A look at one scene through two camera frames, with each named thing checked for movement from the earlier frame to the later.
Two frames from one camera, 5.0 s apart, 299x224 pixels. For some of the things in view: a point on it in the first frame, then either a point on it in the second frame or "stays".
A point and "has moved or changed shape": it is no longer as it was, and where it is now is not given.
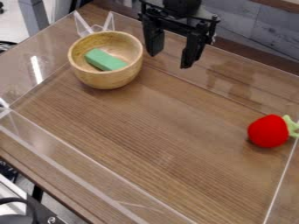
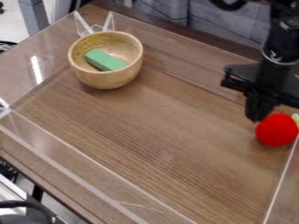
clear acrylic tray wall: x=158 y=143 stays
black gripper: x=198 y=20 → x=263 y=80
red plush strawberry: x=271 y=129 has moved or changed shape
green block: x=103 y=60 stays
